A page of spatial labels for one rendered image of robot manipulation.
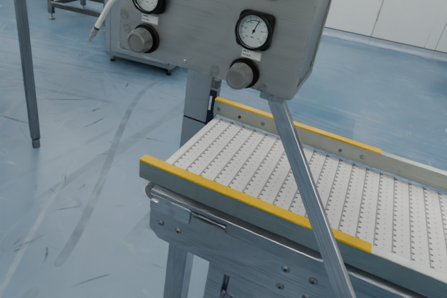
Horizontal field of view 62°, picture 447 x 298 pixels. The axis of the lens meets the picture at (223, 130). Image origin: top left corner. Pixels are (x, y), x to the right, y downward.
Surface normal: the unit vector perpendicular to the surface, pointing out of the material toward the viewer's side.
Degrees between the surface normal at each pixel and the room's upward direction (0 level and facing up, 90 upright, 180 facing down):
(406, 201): 0
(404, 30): 90
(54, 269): 0
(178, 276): 90
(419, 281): 90
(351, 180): 0
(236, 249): 90
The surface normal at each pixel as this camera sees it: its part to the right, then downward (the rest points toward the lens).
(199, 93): -0.40, 0.40
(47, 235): 0.15, -0.86
